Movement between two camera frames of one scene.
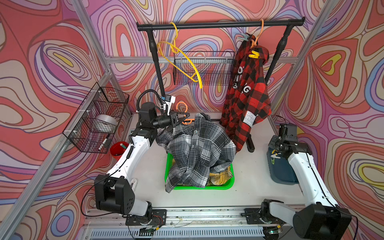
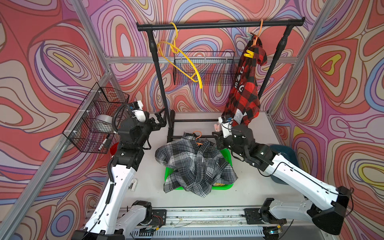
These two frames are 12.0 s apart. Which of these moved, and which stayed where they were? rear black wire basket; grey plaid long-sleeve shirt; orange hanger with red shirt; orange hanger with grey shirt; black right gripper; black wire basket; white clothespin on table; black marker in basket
Moved: black right gripper; orange hanger with grey shirt; grey plaid long-sleeve shirt
Stayed: white clothespin on table; black marker in basket; rear black wire basket; black wire basket; orange hanger with red shirt
